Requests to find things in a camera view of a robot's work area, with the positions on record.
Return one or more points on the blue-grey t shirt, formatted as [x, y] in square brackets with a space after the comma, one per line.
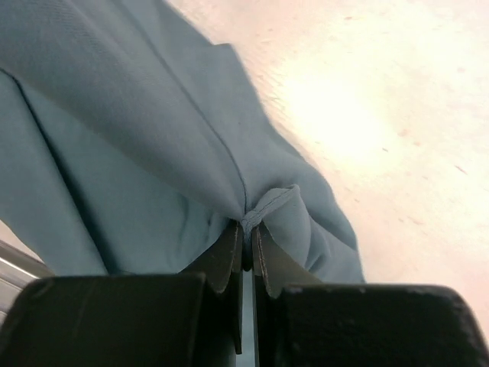
[129, 141]

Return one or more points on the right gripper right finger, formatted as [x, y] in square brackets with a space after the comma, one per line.
[273, 270]

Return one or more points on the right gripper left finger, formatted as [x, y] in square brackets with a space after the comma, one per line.
[222, 265]

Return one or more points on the aluminium rail frame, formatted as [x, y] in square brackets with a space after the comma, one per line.
[16, 272]

